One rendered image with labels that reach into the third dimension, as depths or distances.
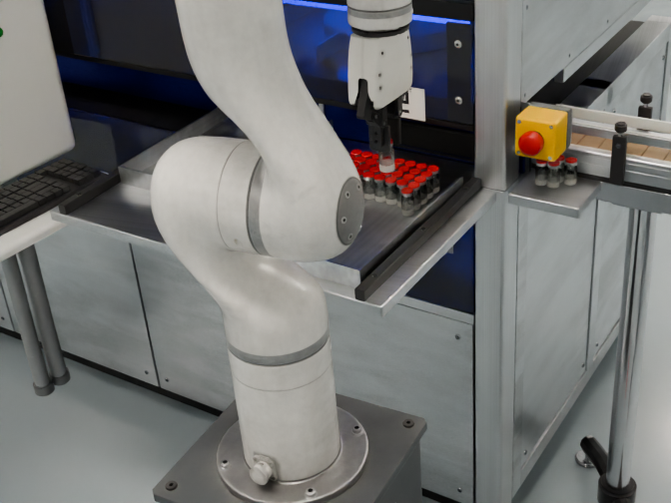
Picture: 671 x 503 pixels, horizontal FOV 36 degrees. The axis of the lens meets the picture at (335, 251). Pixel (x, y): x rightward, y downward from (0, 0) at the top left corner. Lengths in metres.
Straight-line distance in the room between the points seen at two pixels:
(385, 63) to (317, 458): 0.51
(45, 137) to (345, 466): 1.24
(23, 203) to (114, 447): 0.86
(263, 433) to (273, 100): 0.42
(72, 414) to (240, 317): 1.77
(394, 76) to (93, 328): 1.59
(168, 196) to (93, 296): 1.63
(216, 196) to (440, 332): 1.06
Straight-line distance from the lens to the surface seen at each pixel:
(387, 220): 1.72
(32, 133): 2.26
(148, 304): 2.55
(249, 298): 1.11
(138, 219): 1.83
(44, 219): 2.06
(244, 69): 0.97
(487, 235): 1.86
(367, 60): 1.33
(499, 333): 1.97
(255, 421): 1.20
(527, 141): 1.70
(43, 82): 2.25
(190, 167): 1.07
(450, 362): 2.07
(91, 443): 2.74
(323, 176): 1.01
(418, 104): 1.81
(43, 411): 2.90
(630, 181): 1.83
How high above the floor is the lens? 1.73
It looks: 31 degrees down
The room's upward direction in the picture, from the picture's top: 5 degrees counter-clockwise
